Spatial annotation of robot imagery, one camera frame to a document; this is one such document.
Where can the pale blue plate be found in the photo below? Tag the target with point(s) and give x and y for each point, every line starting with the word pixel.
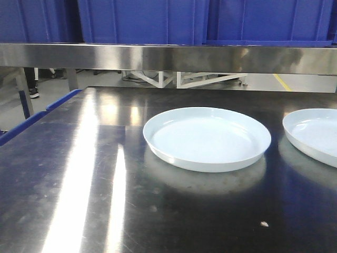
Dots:
pixel 313 132
pixel 205 139

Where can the blue side crate rim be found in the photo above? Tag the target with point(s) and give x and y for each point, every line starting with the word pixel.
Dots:
pixel 5 137

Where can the right blue plastic bin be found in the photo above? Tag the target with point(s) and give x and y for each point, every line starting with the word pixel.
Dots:
pixel 270 23

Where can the stainless steel shelf rail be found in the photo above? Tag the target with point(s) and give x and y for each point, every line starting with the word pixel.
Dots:
pixel 231 59

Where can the middle blue plastic bin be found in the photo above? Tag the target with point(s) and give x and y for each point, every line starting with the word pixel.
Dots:
pixel 144 22

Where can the blue plastic bin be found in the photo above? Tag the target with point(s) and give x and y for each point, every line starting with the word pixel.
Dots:
pixel 40 22
pixel 144 22
pixel 270 23

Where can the steel table leg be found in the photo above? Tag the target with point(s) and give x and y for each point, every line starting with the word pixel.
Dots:
pixel 24 93

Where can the white metal frame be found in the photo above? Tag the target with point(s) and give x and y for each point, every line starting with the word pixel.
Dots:
pixel 182 80

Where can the left blue plastic bin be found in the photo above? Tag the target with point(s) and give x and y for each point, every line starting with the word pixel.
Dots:
pixel 40 22

